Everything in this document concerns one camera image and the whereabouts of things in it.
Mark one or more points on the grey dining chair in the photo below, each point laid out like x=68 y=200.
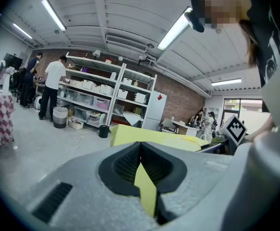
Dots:
x=166 y=124

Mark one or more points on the black wall screen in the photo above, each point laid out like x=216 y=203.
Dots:
x=13 y=61

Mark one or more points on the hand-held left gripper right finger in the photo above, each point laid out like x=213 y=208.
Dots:
x=197 y=177

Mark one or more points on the person's black printed t-shirt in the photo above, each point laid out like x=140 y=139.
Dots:
x=262 y=32

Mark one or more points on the person's head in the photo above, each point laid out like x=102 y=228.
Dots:
x=226 y=8

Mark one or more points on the white metal shelving unit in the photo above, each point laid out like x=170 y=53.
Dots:
x=116 y=95

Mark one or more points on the glass entrance door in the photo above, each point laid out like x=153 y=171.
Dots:
x=231 y=109

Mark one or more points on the person's right forearm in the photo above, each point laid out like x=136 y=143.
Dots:
x=260 y=130

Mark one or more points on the white and grey waste bin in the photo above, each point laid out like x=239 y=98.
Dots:
x=60 y=117

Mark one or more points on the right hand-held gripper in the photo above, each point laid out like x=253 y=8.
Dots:
x=233 y=130

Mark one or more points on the table with green tablecloth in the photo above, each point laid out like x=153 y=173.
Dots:
x=130 y=135

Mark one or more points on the black head-mounted camera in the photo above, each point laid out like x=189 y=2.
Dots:
x=197 y=13

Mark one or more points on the ceiling air conditioner vent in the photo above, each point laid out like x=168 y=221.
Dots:
x=125 y=43

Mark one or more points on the white cabinet with red label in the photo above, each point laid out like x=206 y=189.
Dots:
x=152 y=114

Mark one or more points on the white open floor box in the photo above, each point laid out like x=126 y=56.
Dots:
x=76 y=124

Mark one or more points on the white round table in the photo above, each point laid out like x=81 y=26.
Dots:
x=188 y=129

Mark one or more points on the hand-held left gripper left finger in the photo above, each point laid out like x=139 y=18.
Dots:
x=82 y=177

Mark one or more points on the white vase with flowers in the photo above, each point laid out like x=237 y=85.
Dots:
x=5 y=85

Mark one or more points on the row of clear storage bins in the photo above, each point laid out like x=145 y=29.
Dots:
x=101 y=103

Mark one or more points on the row of white storage boxes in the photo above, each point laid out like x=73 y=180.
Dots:
x=106 y=89

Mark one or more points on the fluorescent ceiling light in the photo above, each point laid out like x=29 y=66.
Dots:
x=226 y=82
x=22 y=30
x=174 y=29
x=54 y=14

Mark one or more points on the black bucket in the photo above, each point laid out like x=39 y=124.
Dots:
x=104 y=132

